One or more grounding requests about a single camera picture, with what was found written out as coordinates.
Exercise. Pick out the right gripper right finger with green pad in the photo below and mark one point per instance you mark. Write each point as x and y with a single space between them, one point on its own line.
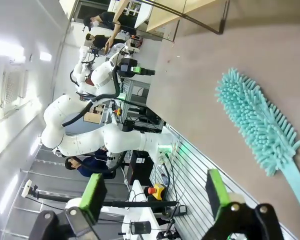
217 192

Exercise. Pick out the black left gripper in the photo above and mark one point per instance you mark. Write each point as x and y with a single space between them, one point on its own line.
127 67

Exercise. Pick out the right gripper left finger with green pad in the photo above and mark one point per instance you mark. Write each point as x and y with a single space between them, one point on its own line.
92 197

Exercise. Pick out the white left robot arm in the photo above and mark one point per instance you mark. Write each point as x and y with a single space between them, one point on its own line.
90 142

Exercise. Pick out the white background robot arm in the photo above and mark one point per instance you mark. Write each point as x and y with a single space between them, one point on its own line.
80 72

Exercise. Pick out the person in navy jacket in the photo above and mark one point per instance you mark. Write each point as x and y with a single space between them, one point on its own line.
90 167

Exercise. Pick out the black power adapter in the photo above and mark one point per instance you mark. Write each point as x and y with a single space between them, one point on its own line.
181 209

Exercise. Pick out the small yellow emergency stop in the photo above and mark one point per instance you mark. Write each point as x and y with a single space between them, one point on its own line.
118 111

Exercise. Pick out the black computer case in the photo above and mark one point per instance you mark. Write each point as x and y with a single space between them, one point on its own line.
140 167

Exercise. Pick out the black cylindrical cup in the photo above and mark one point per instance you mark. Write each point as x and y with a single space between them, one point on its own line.
140 227

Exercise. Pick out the person black shirt seated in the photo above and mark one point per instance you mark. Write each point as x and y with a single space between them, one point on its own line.
100 41

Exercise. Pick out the wooden two-tier shelf rack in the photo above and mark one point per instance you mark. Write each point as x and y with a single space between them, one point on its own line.
165 15

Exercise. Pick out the yellow emergency stop box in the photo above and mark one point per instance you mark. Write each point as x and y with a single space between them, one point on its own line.
156 191

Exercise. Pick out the person black shirt face mask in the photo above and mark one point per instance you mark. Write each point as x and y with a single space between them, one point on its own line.
110 20

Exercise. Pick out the brown cardboard panel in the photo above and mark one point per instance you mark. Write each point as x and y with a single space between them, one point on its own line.
92 116

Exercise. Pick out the teal microfiber duster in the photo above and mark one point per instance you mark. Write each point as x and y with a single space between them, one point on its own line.
252 120

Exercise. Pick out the ceiling air conditioner unit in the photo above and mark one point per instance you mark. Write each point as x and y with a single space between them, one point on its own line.
12 87

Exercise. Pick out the black camera boom pole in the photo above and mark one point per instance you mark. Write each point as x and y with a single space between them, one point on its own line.
102 203

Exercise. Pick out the slotted aluminium base plate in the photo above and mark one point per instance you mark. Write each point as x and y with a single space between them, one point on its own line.
202 200

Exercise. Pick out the white camera on boom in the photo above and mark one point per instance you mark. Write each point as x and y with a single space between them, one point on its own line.
27 188

